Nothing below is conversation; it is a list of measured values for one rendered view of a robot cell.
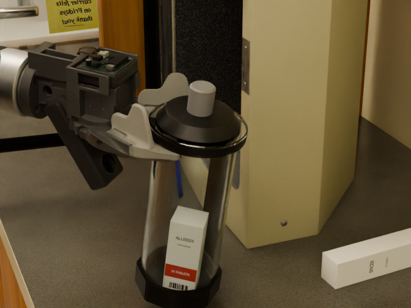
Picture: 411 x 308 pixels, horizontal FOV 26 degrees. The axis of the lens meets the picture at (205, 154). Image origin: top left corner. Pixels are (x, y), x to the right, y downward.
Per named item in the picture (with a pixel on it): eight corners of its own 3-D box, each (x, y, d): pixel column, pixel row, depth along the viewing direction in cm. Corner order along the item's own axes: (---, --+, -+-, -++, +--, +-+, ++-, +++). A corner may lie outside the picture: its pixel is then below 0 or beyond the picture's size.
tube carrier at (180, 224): (235, 268, 110) (262, 116, 99) (200, 318, 101) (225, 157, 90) (157, 240, 113) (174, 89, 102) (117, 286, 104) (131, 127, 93)
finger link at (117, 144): (118, 148, 93) (69, 118, 98) (118, 162, 94) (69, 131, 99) (153, 136, 96) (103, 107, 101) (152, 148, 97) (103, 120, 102)
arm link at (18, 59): (-13, 120, 103) (26, 94, 110) (21, 129, 102) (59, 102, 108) (-18, 60, 99) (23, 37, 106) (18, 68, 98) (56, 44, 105)
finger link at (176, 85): (220, 80, 99) (137, 77, 98) (217, 128, 102) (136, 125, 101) (219, 69, 102) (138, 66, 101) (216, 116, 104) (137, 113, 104)
